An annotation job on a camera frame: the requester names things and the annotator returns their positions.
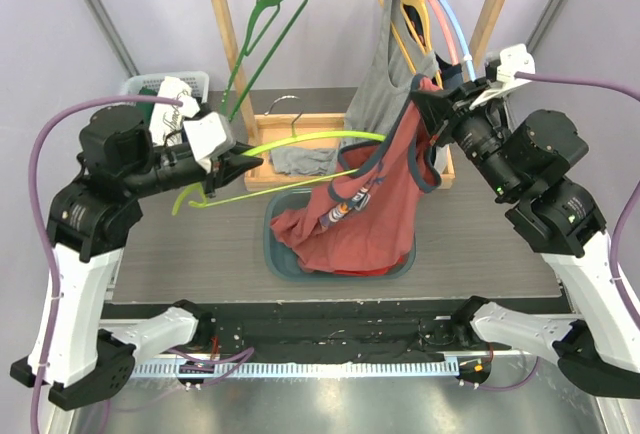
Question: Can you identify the red tank top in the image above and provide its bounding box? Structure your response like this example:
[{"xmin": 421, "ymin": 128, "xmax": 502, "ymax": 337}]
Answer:
[{"xmin": 332, "ymin": 265, "xmax": 397, "ymax": 277}]

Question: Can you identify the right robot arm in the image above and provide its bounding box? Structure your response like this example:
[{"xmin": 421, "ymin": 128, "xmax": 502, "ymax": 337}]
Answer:
[{"xmin": 408, "ymin": 82, "xmax": 639, "ymax": 399}]

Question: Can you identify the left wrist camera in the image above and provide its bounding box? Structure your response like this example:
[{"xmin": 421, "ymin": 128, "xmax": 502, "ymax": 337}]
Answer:
[{"xmin": 183, "ymin": 112, "xmax": 236, "ymax": 173}]

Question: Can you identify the grey tank top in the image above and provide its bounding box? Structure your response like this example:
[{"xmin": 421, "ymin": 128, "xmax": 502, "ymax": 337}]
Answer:
[{"xmin": 300, "ymin": 0, "xmax": 436, "ymax": 176}]

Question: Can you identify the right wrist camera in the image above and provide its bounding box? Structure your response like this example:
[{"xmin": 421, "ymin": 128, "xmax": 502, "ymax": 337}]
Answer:
[{"xmin": 470, "ymin": 43, "xmax": 536, "ymax": 110}]

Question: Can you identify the navy tank top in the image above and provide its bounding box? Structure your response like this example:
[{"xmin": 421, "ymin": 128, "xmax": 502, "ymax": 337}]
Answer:
[{"xmin": 405, "ymin": 0, "xmax": 464, "ymax": 89}]

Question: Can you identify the pink hanger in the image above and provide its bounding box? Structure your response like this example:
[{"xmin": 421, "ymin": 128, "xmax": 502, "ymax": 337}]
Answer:
[{"xmin": 427, "ymin": 0, "xmax": 460, "ymax": 65}]

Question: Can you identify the white plastic basket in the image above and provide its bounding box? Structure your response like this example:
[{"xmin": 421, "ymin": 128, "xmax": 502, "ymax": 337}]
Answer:
[{"xmin": 113, "ymin": 71, "xmax": 212, "ymax": 126}]

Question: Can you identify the yellow hanger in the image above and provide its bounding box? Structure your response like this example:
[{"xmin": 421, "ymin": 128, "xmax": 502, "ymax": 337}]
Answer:
[{"xmin": 378, "ymin": 0, "xmax": 443, "ymax": 88}]

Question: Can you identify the maroon graphic tank top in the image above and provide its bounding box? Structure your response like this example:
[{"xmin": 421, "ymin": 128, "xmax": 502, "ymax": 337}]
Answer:
[{"xmin": 270, "ymin": 100, "xmax": 441, "ymax": 272}]

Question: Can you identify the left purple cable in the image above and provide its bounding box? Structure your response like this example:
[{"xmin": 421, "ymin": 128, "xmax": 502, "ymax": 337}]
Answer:
[{"xmin": 27, "ymin": 95, "xmax": 184, "ymax": 434}]

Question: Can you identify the teal plastic tub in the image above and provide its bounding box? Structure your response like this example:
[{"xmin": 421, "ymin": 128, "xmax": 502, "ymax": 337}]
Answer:
[{"xmin": 263, "ymin": 188, "xmax": 416, "ymax": 284}]

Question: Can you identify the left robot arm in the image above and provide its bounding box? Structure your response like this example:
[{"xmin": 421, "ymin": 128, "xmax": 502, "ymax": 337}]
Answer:
[{"xmin": 10, "ymin": 104, "xmax": 263, "ymax": 411}]

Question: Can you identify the green folded shirt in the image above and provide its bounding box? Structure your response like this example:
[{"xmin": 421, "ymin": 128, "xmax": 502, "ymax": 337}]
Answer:
[{"xmin": 134, "ymin": 86, "xmax": 161, "ymax": 120}]

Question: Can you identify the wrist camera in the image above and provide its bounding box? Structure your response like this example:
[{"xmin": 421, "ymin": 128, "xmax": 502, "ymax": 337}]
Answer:
[
  {"xmin": 183, "ymin": 112, "xmax": 236, "ymax": 173},
  {"xmin": 470, "ymin": 43, "xmax": 536, "ymax": 110}
]

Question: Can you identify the green plastic hanger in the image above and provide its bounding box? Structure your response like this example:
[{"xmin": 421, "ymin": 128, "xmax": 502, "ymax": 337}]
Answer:
[{"xmin": 217, "ymin": 0, "xmax": 311, "ymax": 123}]

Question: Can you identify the wooden clothes rack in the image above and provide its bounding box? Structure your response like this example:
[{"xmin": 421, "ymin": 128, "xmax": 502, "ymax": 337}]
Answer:
[{"xmin": 200, "ymin": 0, "xmax": 523, "ymax": 193}]

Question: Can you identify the lime green hanger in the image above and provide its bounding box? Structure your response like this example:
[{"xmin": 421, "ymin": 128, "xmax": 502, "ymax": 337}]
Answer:
[{"xmin": 171, "ymin": 130, "xmax": 385, "ymax": 216}]

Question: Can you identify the light blue hanger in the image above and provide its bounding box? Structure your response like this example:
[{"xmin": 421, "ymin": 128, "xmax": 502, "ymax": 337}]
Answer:
[{"xmin": 438, "ymin": 0, "xmax": 476, "ymax": 81}]

